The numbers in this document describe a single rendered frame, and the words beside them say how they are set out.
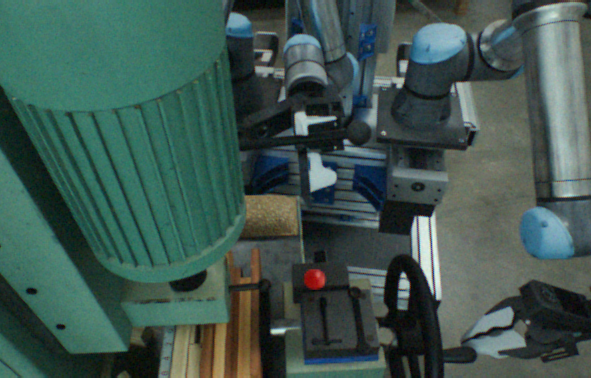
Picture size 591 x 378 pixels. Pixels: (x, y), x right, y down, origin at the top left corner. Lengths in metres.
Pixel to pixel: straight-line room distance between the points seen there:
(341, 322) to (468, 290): 1.33
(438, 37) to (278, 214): 0.56
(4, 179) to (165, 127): 0.15
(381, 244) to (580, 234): 1.06
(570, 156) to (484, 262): 1.34
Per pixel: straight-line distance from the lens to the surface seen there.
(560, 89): 0.74
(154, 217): 0.42
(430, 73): 1.13
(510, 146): 2.59
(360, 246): 1.69
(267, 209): 0.83
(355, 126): 0.63
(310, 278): 0.64
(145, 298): 0.64
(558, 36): 0.75
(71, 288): 0.56
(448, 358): 0.75
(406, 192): 1.18
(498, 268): 2.04
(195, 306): 0.64
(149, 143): 0.35
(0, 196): 0.46
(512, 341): 0.77
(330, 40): 0.98
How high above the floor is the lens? 1.57
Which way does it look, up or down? 47 degrees down
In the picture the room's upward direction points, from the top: straight up
